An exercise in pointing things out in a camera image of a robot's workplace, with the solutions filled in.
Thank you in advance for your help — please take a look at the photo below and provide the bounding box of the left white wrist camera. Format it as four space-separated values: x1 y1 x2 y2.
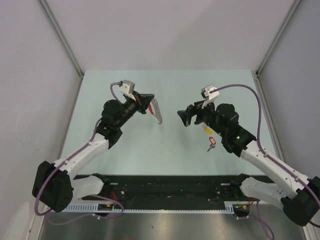
119 80 135 99

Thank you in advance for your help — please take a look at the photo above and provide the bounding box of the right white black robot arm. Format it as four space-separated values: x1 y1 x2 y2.
177 101 320 227

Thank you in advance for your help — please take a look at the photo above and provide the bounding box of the right aluminium frame post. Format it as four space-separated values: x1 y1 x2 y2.
255 0 304 78

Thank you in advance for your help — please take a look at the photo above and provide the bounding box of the left aluminium frame post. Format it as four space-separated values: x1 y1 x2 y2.
36 0 84 79

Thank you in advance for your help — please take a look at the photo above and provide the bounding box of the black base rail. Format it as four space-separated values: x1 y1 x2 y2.
100 175 256 210

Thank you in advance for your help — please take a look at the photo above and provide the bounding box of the silver red keyring holder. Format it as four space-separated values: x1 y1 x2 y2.
148 98 163 125

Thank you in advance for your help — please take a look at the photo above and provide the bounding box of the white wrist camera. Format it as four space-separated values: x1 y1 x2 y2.
119 80 135 99
201 84 220 109

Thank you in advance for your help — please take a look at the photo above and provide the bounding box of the white slotted cable duct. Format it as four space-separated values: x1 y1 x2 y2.
62 201 253 214

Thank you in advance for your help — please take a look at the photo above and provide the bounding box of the aluminium frame post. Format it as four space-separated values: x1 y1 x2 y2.
255 0 304 78
36 0 84 79

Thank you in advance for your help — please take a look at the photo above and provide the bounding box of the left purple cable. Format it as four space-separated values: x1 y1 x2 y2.
34 81 126 226

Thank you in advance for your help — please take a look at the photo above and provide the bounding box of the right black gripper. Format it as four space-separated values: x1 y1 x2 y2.
177 97 226 138

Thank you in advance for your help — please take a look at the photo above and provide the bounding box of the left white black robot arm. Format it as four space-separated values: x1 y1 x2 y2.
32 91 155 216

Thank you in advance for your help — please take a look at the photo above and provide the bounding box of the key with yellow tag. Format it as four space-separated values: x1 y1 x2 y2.
202 123 213 135

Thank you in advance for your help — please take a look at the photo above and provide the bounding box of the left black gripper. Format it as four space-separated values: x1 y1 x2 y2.
115 90 153 129

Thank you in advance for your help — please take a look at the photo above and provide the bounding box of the key with red tag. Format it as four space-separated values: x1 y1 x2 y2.
207 136 217 152

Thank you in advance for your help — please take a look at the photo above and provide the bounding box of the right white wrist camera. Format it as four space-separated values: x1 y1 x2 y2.
201 84 220 109

